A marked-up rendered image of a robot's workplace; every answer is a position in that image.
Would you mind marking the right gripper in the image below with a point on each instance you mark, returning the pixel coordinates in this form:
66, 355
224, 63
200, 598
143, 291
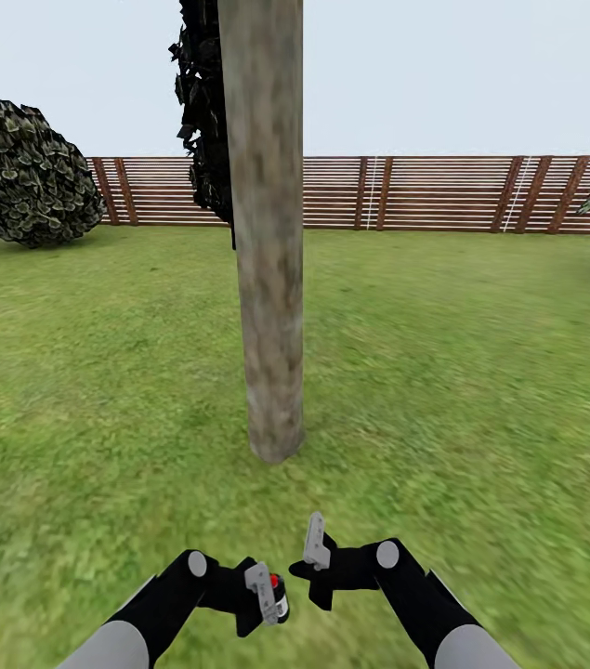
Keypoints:
323, 582

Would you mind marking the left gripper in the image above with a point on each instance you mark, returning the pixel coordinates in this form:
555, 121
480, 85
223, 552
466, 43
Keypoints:
242, 601

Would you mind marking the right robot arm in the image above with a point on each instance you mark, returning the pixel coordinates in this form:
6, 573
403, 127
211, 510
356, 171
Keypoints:
433, 617

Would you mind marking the tree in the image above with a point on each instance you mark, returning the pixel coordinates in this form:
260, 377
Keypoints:
261, 43
200, 87

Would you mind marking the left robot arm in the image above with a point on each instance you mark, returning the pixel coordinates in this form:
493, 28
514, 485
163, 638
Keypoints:
150, 620

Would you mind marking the pesticide atomizer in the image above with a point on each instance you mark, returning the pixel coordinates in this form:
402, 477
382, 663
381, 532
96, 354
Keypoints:
283, 610

